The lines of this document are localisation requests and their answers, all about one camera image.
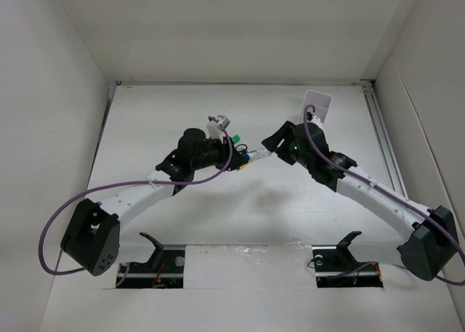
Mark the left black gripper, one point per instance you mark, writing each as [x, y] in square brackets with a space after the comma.
[223, 149]

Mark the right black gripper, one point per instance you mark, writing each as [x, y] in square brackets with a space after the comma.
[272, 142]

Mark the blue cap spray bottle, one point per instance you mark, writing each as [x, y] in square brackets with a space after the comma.
[254, 155]

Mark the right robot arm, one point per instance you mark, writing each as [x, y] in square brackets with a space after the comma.
[429, 235]

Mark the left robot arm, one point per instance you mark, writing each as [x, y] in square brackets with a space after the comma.
[92, 237]

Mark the green highlighter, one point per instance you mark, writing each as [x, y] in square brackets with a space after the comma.
[236, 139]

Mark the yellow utility knife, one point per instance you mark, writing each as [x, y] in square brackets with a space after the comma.
[243, 166]

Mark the white divided container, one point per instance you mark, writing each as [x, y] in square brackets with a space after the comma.
[319, 103]

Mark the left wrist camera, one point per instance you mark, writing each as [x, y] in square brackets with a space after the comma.
[217, 125]

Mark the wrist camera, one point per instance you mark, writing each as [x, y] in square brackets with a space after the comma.
[314, 120]
[217, 125]

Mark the black handled scissors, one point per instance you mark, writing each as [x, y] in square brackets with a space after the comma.
[241, 148]

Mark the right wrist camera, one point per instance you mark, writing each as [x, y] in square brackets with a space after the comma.
[314, 120]

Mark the aluminium rail right side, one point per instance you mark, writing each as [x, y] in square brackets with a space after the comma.
[382, 135]

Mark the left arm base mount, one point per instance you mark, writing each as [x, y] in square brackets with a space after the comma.
[151, 265]

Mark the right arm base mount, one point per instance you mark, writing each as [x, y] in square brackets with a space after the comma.
[336, 267]

